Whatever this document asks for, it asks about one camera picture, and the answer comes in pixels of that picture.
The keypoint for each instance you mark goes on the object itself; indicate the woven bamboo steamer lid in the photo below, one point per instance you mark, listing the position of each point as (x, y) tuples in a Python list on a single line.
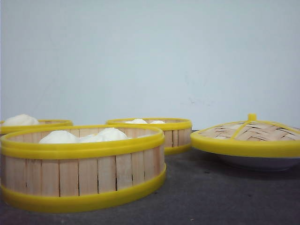
[(249, 138)]

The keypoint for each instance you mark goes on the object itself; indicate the white bun drawer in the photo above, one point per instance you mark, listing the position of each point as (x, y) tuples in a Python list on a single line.
[(157, 122), (136, 121)]

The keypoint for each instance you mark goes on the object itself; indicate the white bun front right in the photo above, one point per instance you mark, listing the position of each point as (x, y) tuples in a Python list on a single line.
[(111, 134)]

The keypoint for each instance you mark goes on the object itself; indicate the white bun front middle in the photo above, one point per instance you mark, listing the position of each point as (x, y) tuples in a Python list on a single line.
[(91, 139)]

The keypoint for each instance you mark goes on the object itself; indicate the white bun front left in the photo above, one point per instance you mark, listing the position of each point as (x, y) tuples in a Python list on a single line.
[(58, 137)]

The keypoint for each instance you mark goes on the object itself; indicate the front bamboo steamer drawer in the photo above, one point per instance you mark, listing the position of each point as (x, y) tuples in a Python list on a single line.
[(76, 177)]

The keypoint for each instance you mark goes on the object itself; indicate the white plate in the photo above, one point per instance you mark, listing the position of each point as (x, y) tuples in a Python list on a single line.
[(266, 164)]

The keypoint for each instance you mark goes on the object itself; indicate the large white bun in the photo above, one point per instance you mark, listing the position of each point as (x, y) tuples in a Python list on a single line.
[(21, 120)]

